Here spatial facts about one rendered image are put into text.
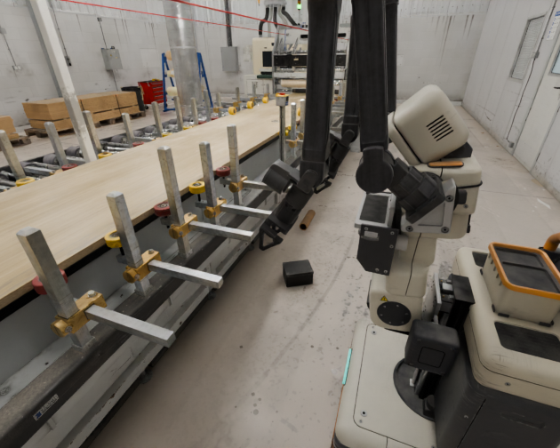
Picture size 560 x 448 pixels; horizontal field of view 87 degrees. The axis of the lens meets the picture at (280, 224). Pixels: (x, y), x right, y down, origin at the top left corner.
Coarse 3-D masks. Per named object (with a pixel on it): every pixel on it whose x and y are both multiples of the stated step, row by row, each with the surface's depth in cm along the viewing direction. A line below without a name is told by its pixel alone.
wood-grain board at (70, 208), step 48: (144, 144) 218; (192, 144) 216; (240, 144) 215; (48, 192) 142; (96, 192) 141; (144, 192) 141; (0, 240) 105; (48, 240) 105; (96, 240) 104; (0, 288) 83
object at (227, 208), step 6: (198, 204) 151; (204, 204) 150; (222, 204) 147; (228, 204) 147; (222, 210) 147; (228, 210) 146; (234, 210) 145; (240, 210) 143; (246, 210) 142; (252, 210) 142; (258, 210) 142; (252, 216) 142; (258, 216) 141; (264, 216) 140
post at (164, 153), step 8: (160, 152) 107; (168, 152) 107; (160, 160) 108; (168, 160) 108; (168, 168) 109; (168, 176) 111; (176, 176) 114; (168, 184) 112; (176, 184) 114; (168, 192) 114; (176, 192) 115; (168, 200) 116; (176, 200) 116; (176, 208) 117; (176, 216) 119; (176, 224) 121; (184, 240) 125; (184, 248) 126
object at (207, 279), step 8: (120, 256) 110; (152, 264) 106; (160, 264) 106; (168, 264) 105; (160, 272) 105; (168, 272) 104; (176, 272) 102; (184, 272) 102; (192, 272) 101; (200, 272) 101; (192, 280) 101; (200, 280) 100; (208, 280) 98; (216, 280) 98; (216, 288) 99
